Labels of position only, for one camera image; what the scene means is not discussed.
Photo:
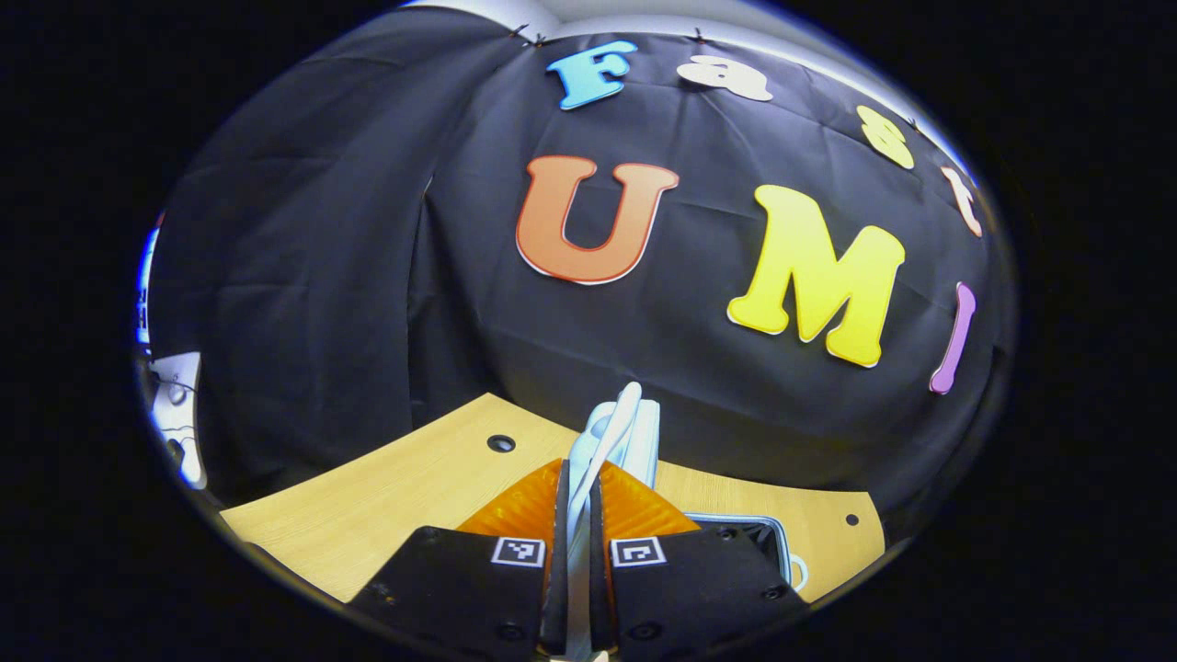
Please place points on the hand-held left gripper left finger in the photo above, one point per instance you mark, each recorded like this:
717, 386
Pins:
554, 588

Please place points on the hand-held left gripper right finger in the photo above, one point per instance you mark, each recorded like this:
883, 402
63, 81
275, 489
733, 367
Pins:
599, 588

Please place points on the light blue suitcase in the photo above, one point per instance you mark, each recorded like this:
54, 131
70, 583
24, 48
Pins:
634, 432

